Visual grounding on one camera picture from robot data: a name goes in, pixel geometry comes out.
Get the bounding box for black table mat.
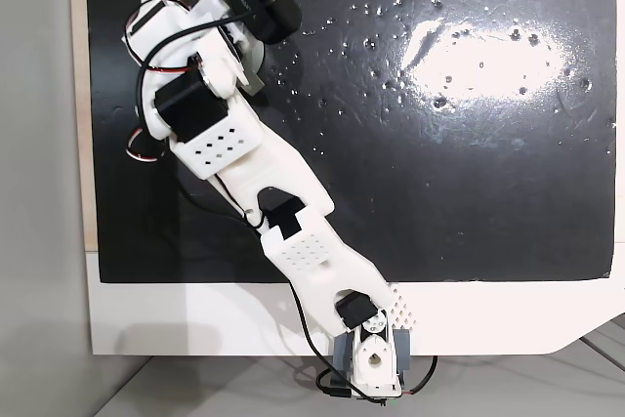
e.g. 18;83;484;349
83;0;618;286

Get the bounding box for grey table clamp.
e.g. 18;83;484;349
394;327;415;373
330;331;356;386

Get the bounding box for red white servo wire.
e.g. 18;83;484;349
124;123;165;165

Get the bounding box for black camera cable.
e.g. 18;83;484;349
135;10;354;399

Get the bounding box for red black power wire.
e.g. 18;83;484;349
390;354;439;398

